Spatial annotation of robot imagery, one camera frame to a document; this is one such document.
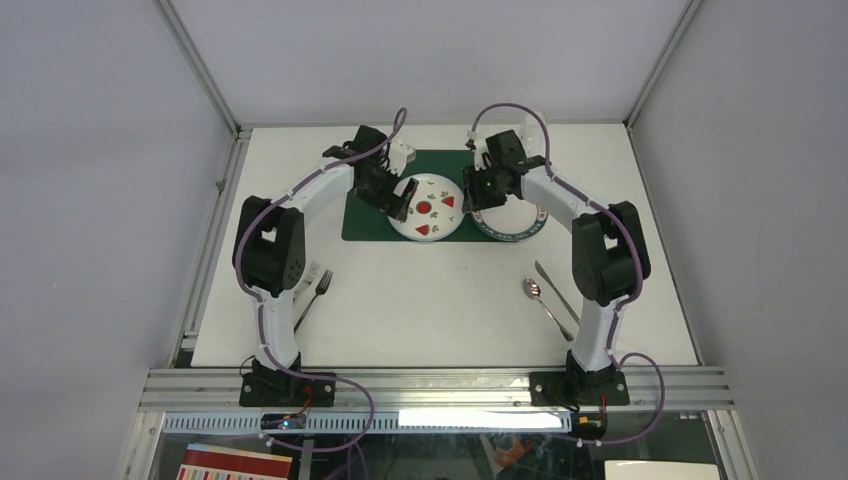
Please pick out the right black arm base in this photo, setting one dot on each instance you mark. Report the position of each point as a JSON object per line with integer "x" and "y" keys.
{"x": 569, "y": 389}

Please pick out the slim silver fork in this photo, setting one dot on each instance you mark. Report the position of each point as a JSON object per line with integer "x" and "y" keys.
{"x": 320, "y": 290}

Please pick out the red striped book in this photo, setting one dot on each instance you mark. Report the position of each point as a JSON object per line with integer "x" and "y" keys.
{"x": 206, "y": 462}

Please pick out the white plate strawberry pattern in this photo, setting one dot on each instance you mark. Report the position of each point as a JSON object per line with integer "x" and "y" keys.
{"x": 435, "y": 211}

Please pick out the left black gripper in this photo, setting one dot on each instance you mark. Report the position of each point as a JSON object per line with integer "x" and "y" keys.
{"x": 394, "y": 205}

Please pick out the silver fork dark handle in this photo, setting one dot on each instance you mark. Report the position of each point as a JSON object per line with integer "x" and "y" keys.
{"x": 311, "y": 272}

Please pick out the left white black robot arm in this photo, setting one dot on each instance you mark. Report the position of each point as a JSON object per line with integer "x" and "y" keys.
{"x": 269, "y": 255}

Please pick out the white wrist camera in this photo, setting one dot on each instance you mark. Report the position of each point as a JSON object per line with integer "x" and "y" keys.
{"x": 400, "y": 155}
{"x": 477, "y": 145}

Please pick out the orange object under table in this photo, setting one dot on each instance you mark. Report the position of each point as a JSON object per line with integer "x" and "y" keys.
{"x": 509, "y": 455}

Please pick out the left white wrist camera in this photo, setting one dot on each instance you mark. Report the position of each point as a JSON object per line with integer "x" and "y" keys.
{"x": 400, "y": 155}

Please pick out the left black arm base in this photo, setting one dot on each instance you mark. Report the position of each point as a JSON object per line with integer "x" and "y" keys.
{"x": 277, "y": 389}

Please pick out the white box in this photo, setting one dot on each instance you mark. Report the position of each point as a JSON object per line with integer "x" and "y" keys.
{"x": 658, "y": 470}

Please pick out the silver spoon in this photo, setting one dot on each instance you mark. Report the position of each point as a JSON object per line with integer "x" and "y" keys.
{"x": 533, "y": 291}

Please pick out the aluminium frame rail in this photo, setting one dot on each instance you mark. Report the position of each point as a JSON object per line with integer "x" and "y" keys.
{"x": 681, "y": 388}

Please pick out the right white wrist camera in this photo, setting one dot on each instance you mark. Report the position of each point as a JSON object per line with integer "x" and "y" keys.
{"x": 477, "y": 145}

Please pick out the silver table knife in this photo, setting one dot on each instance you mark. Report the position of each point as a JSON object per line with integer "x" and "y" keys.
{"x": 573, "y": 313}

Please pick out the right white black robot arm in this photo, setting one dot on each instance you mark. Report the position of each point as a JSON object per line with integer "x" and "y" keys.
{"x": 609, "y": 259}

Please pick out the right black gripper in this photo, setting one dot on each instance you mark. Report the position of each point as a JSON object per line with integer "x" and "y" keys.
{"x": 472, "y": 198}

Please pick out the white plate teal rim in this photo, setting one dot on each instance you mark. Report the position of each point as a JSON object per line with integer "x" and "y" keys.
{"x": 515, "y": 221}

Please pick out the clear drinking glass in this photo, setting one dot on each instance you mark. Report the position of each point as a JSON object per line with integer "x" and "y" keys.
{"x": 532, "y": 134}

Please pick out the white slotted cable duct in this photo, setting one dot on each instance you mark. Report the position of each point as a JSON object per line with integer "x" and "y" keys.
{"x": 406, "y": 421}

